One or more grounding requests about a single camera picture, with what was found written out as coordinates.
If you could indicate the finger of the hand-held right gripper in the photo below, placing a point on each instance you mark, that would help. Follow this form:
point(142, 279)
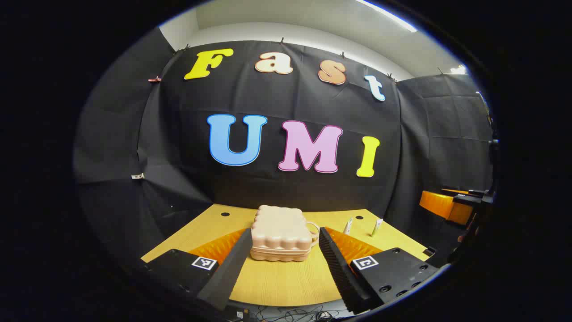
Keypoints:
point(440, 205)

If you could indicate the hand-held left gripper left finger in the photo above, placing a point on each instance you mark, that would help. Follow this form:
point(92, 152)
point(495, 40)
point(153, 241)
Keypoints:
point(230, 268)

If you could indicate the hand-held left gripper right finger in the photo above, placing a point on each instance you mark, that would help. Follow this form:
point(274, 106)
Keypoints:
point(342, 273)

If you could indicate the wide white green-topped tube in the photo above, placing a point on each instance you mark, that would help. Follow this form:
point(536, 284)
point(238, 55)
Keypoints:
point(348, 226)

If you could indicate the slim white tube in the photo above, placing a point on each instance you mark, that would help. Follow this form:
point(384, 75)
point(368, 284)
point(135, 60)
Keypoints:
point(377, 227)

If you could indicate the black backdrop cloth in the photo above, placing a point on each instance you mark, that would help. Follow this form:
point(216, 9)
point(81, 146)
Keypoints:
point(286, 188)

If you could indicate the red clip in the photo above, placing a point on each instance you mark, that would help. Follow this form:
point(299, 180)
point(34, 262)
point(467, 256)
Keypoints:
point(154, 79)

